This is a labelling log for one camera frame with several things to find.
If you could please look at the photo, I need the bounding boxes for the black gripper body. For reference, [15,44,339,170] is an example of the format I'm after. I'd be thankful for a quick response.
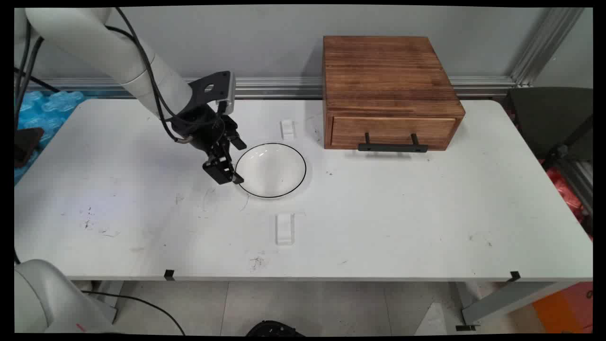
[171,105,237,153]

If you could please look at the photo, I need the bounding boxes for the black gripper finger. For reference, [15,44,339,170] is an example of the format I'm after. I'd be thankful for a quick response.
[225,124,247,150]
[203,144,245,185]

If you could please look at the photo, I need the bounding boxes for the wooden drawer black handle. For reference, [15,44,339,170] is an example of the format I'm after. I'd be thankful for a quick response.
[330,116,457,153]

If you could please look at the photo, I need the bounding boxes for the white bowl black rim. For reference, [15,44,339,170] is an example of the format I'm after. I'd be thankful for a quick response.
[234,142,307,199]

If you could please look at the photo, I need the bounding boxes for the long white plastic block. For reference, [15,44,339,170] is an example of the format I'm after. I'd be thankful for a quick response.
[275,213,295,246]

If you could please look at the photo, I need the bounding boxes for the brown wooden drawer cabinet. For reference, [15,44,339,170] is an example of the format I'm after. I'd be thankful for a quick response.
[323,36,465,151]

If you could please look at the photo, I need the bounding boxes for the black round floor object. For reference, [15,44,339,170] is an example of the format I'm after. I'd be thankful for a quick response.
[246,321,306,337]

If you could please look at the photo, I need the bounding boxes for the white upright table leg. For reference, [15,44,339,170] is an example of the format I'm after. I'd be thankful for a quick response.
[92,281,125,323]

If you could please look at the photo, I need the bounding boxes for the dark brown flat object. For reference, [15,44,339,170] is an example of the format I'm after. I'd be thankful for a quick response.
[14,127,44,167]

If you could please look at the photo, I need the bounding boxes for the white slanted table leg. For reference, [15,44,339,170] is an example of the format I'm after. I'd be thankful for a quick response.
[454,282,569,331]

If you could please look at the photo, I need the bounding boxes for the red plastic bag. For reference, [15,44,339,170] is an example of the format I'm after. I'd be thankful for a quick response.
[544,166,593,237]

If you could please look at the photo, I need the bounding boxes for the orange box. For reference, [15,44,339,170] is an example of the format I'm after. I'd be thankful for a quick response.
[533,282,593,333]

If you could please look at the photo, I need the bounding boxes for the horizontal aluminium rail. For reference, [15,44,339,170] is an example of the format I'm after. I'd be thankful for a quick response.
[28,76,517,100]

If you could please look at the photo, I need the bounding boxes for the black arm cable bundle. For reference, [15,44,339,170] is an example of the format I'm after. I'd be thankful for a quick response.
[14,7,228,144]

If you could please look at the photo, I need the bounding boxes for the black floor cable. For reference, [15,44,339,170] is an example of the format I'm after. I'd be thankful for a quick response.
[83,290,186,335]

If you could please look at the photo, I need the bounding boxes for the diagonal aluminium post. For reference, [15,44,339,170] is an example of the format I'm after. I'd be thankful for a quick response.
[510,7,585,88]

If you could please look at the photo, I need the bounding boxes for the aluminium frame bar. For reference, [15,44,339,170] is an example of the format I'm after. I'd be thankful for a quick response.
[559,159,593,214]

